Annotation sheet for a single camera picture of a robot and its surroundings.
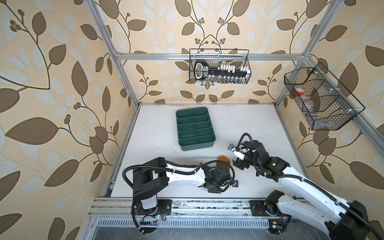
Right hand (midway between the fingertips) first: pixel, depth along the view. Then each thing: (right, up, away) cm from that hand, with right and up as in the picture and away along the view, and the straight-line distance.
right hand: (239, 152), depth 81 cm
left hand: (-10, -16, 0) cm, 19 cm away
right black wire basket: (+41, +26, -8) cm, 49 cm away
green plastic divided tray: (-24, +11, +16) cm, 31 cm away
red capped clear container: (+33, +34, 0) cm, 47 cm away
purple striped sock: (-32, -9, +8) cm, 34 cm away
